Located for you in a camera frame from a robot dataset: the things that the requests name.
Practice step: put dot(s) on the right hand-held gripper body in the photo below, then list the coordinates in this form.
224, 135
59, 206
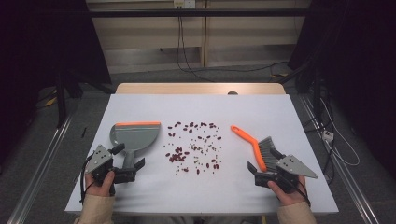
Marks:
294, 166

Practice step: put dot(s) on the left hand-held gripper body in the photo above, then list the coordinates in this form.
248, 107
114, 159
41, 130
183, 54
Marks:
99, 158

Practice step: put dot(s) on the grey dustpan with orange edge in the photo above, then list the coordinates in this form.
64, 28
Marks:
137, 140

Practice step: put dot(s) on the orange brush with grey bristles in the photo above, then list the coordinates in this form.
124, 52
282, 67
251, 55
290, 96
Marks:
249, 137

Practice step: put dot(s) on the red kidney beans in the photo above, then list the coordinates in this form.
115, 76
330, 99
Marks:
176, 158

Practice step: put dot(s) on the person's left hand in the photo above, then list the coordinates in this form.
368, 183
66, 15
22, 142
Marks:
101, 189

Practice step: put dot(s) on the person's right hand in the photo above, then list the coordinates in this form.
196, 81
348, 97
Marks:
291, 198

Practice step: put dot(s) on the white power plug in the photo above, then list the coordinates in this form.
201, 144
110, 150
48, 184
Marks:
327, 136

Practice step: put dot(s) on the black metal stand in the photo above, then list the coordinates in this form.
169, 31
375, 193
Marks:
61, 99
317, 93

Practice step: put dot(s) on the dark round table grommet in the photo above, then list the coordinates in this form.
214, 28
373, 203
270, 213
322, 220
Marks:
232, 92

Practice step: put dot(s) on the white board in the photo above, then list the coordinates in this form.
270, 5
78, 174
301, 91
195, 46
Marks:
199, 107

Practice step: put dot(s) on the wooden table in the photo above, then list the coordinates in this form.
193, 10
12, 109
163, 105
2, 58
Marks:
186, 88

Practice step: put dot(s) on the black curtain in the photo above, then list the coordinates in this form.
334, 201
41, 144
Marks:
37, 46
358, 62

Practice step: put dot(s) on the black horizontal bar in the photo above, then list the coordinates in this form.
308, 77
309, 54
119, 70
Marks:
199, 12

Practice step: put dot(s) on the metal floor rail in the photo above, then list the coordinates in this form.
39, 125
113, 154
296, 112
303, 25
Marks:
345, 180
40, 168

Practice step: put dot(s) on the white wall socket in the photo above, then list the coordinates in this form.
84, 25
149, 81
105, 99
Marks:
184, 3

